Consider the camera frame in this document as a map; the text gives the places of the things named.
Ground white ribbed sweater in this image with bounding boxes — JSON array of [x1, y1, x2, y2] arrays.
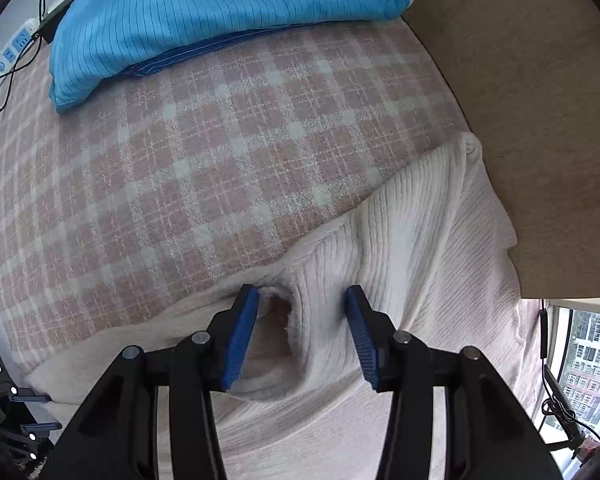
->
[[25, 132, 546, 480]]

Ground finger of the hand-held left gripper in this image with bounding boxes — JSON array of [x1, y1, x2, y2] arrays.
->
[[0, 421, 63, 463], [0, 360, 52, 406]]

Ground apartment buildings outside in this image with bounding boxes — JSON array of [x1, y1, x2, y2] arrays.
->
[[562, 310, 600, 441]]

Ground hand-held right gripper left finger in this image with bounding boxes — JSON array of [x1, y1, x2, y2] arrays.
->
[[40, 284, 261, 480]]

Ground black power adapter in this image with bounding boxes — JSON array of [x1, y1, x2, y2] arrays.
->
[[39, 0, 77, 43]]

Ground light wooden panel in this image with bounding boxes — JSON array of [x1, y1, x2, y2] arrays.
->
[[400, 0, 600, 301]]

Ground thin black cable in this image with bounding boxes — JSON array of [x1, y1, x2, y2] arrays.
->
[[0, 0, 48, 161]]

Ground white power strip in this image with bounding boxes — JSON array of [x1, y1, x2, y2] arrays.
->
[[0, 17, 41, 81]]

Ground blue striped towel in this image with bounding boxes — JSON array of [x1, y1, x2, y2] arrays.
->
[[47, 0, 415, 113]]

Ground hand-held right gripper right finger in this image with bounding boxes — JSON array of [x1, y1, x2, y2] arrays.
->
[[344, 285, 563, 480]]

